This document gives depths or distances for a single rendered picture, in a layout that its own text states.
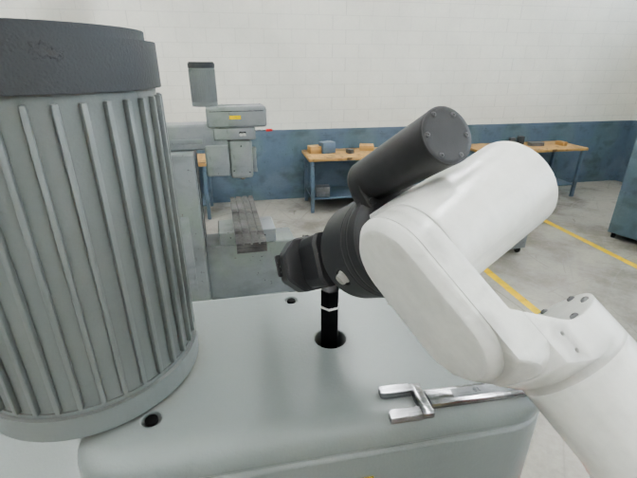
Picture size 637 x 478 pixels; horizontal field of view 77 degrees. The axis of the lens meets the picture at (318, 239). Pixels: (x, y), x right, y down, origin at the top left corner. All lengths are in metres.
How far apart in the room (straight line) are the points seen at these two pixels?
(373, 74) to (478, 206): 7.01
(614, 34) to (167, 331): 9.42
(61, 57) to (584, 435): 0.37
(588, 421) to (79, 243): 0.34
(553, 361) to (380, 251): 0.10
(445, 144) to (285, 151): 6.81
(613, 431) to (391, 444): 0.21
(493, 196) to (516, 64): 8.15
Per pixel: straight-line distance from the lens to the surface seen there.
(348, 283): 0.34
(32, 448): 0.65
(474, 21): 7.94
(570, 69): 9.07
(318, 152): 6.62
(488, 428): 0.46
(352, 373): 0.44
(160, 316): 0.40
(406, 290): 0.24
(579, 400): 0.26
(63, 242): 0.34
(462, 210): 0.24
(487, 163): 0.27
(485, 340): 0.22
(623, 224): 6.74
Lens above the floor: 2.18
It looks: 23 degrees down
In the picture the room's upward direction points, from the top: straight up
